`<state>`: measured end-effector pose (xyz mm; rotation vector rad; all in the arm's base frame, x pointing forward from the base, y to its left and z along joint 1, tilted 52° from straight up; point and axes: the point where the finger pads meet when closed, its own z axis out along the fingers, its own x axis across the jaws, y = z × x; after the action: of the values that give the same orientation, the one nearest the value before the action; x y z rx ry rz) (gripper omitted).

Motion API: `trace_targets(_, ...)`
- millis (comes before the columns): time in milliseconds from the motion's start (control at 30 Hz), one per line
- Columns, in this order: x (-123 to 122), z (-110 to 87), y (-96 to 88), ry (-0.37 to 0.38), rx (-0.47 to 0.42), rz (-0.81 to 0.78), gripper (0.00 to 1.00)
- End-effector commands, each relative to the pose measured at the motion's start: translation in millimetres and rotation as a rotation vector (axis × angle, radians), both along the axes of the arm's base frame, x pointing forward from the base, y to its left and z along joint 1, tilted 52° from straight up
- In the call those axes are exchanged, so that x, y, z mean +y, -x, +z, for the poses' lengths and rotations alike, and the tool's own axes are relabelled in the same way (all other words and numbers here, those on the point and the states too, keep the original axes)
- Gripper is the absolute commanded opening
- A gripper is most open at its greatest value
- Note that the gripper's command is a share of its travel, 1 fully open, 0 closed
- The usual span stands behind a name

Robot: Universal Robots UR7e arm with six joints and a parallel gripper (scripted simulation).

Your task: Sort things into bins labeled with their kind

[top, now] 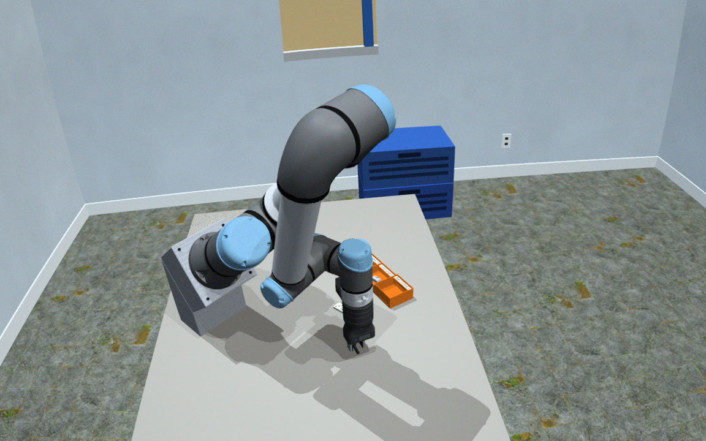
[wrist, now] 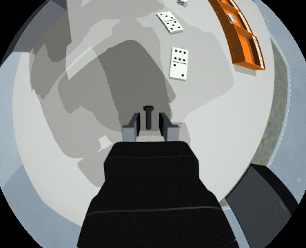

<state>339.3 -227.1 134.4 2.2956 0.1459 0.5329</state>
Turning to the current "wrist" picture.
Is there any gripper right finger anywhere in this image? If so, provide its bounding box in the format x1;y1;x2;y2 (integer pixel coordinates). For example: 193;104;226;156
159;112;180;141

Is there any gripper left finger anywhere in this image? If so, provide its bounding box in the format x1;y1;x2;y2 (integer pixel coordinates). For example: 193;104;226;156
121;113;141;142

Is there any orange rack of labelled bins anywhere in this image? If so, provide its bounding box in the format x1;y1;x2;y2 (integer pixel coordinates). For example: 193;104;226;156
208;0;266;70

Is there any small white die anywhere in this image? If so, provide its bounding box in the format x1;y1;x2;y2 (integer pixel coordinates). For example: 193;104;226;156
177;0;188;6

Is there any dark grey bolt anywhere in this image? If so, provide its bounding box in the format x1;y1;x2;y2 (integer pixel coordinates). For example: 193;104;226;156
143;105;154;130

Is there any white domino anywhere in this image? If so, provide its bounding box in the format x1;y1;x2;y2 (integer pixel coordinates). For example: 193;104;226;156
156;11;183;34
169;47;188;80

